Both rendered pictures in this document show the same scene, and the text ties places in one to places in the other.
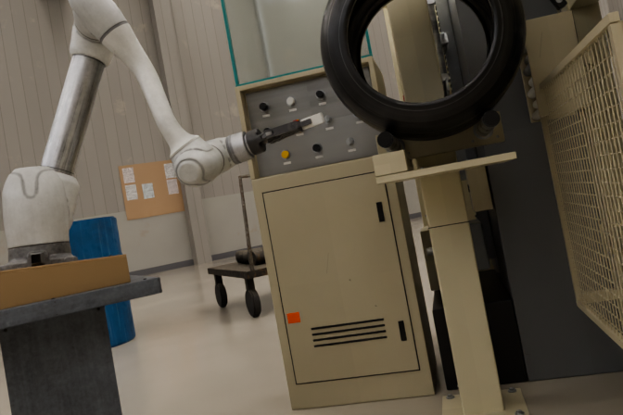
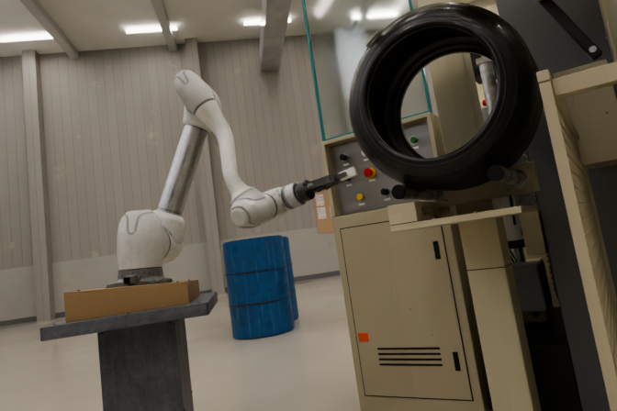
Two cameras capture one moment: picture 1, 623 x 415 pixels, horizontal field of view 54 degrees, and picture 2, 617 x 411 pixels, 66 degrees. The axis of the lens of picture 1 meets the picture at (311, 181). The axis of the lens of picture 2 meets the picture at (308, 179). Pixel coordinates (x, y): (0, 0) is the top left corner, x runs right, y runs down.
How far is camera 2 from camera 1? 0.50 m
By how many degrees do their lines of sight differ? 20
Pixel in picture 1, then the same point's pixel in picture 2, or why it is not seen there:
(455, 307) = (492, 348)
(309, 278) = (375, 304)
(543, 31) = not seen: hidden behind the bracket
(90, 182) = not seen: hidden behind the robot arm
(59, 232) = (151, 261)
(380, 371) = (436, 396)
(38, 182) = (138, 222)
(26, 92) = (251, 140)
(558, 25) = not seen: hidden behind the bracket
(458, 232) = (495, 276)
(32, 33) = (256, 99)
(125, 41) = (209, 114)
